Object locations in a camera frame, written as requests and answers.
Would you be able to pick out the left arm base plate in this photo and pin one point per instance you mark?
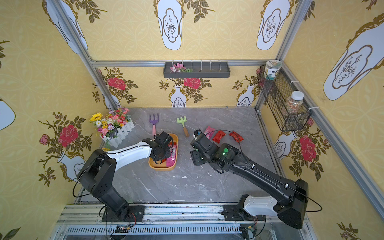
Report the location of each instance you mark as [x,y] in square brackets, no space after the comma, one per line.
[128,214]

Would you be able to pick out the green toy rake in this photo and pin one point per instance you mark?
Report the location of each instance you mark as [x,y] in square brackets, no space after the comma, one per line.
[182,121]

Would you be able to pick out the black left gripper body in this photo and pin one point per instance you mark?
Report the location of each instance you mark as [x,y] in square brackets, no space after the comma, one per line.
[162,153]

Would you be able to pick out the grey wall shelf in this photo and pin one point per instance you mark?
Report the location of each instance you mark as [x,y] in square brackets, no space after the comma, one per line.
[196,69]

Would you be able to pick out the black wire basket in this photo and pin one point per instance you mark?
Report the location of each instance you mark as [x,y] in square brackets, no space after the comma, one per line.
[276,93]

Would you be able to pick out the pink tea bag with barcode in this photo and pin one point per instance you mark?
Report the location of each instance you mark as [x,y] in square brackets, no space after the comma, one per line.
[172,159]

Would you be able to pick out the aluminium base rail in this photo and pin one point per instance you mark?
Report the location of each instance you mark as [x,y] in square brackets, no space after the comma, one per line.
[96,222]

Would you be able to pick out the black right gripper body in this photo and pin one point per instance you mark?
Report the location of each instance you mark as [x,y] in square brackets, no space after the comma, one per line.
[197,157]

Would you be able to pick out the clear jar white lid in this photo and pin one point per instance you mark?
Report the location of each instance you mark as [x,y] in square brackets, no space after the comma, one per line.
[293,103]

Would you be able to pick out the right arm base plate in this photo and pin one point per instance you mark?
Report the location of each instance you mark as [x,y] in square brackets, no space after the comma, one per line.
[240,213]

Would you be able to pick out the yellow plastic storage box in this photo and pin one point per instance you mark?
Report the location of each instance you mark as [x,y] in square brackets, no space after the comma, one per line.
[163,165]

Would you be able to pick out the jar with patterned label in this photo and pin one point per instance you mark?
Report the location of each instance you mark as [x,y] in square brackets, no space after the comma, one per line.
[272,69]

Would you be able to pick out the red tea bag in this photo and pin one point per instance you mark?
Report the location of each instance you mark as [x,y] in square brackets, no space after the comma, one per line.
[237,137]
[218,136]

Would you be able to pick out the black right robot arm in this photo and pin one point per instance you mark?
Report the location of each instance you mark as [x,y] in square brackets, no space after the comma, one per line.
[291,197]

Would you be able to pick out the flower box white fence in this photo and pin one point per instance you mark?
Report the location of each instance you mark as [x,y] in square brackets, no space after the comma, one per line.
[113,127]

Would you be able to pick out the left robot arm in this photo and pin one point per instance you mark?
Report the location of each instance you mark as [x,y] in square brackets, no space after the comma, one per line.
[97,175]

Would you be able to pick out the red tea bag top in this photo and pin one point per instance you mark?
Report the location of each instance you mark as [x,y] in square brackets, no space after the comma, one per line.
[237,137]

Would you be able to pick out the purple toy rake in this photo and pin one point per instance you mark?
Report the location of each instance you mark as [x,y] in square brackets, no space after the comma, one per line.
[154,119]

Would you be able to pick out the long pink tea bag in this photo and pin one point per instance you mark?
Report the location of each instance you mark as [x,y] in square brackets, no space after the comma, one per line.
[209,132]

